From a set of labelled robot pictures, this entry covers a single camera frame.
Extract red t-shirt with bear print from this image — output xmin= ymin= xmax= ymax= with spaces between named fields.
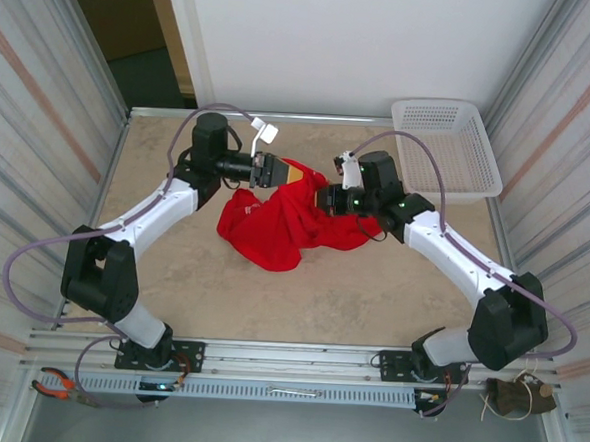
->
xmin=214 ymin=153 xmax=388 ymax=279

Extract aluminium table edge bar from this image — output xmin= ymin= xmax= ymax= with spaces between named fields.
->
xmin=128 ymin=102 xmax=395 ymax=134

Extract white perforated plastic basket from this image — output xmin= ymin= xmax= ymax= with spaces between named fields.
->
xmin=384 ymin=95 xmax=509 ymax=210

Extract small silver wrench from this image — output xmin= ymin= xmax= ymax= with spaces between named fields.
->
xmin=265 ymin=384 xmax=325 ymax=399

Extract small circuit board green light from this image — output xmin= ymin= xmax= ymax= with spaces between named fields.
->
xmin=136 ymin=379 xmax=185 ymax=395

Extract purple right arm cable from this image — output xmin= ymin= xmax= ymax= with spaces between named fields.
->
xmin=332 ymin=127 xmax=590 ymax=428

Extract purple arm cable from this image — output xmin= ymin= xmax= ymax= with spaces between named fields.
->
xmin=332 ymin=127 xmax=590 ymax=428
xmin=0 ymin=90 xmax=261 ymax=418

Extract thin black right gripper wire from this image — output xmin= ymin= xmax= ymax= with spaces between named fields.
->
xmin=356 ymin=214 xmax=391 ymax=244

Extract white door frame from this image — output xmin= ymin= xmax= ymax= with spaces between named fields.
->
xmin=136 ymin=0 xmax=224 ymax=111

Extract aluminium mounting rail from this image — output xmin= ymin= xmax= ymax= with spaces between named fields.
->
xmin=20 ymin=322 xmax=566 ymax=402

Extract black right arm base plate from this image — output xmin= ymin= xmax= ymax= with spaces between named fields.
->
xmin=377 ymin=348 xmax=470 ymax=388

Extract grey slotted cable duct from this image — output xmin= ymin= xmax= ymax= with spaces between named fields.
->
xmin=71 ymin=367 xmax=419 ymax=413

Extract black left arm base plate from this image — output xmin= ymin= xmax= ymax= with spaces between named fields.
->
xmin=114 ymin=336 xmax=206 ymax=376

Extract small circuit board with wires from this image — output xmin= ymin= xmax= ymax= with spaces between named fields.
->
xmin=413 ymin=388 xmax=449 ymax=408

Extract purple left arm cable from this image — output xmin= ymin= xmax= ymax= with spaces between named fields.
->
xmin=0 ymin=90 xmax=261 ymax=418

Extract brown cloth pouch with string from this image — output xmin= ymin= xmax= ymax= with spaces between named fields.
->
xmin=477 ymin=367 xmax=560 ymax=423

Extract orange-handled pliers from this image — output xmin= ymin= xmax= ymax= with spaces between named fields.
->
xmin=29 ymin=365 xmax=105 ymax=410

